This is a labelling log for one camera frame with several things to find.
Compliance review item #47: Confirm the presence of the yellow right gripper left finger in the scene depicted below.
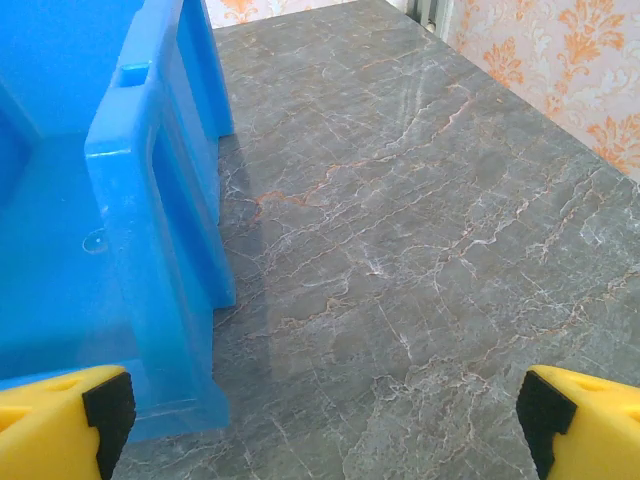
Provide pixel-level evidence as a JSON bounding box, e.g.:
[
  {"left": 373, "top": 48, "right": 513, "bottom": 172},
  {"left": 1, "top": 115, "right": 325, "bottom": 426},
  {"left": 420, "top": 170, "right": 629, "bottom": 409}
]
[{"left": 0, "top": 364, "right": 137, "bottom": 480}]

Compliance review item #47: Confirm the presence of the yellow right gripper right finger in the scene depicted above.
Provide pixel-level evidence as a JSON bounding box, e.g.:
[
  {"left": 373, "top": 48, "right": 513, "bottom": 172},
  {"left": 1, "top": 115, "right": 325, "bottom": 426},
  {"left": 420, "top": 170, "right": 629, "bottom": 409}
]
[{"left": 516, "top": 364, "right": 640, "bottom": 480}]

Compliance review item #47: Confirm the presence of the aluminium frame post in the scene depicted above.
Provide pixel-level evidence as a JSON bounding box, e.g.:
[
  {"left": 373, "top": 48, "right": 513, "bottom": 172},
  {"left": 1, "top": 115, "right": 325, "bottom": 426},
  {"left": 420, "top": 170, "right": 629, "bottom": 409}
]
[{"left": 407, "top": 0, "right": 454, "bottom": 39}]

